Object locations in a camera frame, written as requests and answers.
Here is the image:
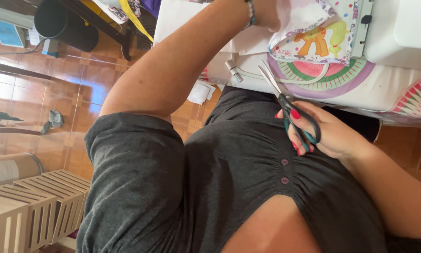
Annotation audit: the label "beaded bracelet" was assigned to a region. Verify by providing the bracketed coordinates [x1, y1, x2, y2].
[242, 0, 256, 31]

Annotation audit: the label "person's left hand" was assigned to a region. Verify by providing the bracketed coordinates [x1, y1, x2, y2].
[254, 0, 281, 33]

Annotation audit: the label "white printed cloth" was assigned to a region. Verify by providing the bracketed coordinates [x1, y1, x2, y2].
[91, 0, 142, 24]

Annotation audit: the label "white device with blue panel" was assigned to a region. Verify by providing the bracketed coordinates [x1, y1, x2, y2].
[0, 3, 35, 48]

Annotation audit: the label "white paper scraps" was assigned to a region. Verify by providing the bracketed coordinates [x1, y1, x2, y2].
[187, 82, 217, 105]

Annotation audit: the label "person's right hand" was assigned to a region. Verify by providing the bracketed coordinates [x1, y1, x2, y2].
[274, 101, 360, 159]

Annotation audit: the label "blue white power adapter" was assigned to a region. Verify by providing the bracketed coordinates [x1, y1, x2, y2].
[41, 38, 60, 58]

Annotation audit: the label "slatted wooden crate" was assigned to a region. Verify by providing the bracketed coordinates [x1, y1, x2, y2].
[0, 191, 29, 253]
[0, 184, 58, 253]
[13, 169, 92, 245]

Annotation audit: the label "cartoon print fabric piece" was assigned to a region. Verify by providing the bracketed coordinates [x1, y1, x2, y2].
[268, 0, 359, 67]

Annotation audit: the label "black round bin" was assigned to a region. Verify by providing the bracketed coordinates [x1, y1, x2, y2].
[34, 0, 100, 53]

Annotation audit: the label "black teal scissors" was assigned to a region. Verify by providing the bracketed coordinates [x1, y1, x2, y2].
[258, 60, 321, 153]

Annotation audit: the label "colourful patterned tablecloth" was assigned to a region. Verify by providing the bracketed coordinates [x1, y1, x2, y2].
[154, 0, 421, 132]

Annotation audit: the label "cardboard drum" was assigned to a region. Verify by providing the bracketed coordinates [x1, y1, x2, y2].
[0, 152, 44, 189]

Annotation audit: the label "dark wooden table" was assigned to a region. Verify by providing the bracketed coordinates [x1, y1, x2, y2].
[58, 0, 137, 62]

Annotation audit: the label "purple cloth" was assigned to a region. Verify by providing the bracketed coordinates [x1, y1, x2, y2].
[140, 0, 162, 19]

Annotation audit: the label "grey buttoned shirt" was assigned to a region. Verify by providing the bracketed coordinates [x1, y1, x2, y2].
[76, 85, 421, 253]

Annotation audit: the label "white sewing machine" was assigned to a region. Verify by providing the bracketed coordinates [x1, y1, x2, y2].
[349, 0, 421, 72]

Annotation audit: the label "grey cloth scrap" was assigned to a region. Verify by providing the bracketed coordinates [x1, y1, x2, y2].
[40, 108, 64, 135]

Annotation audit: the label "yellow ribbon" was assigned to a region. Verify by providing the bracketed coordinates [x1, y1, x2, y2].
[118, 0, 154, 43]

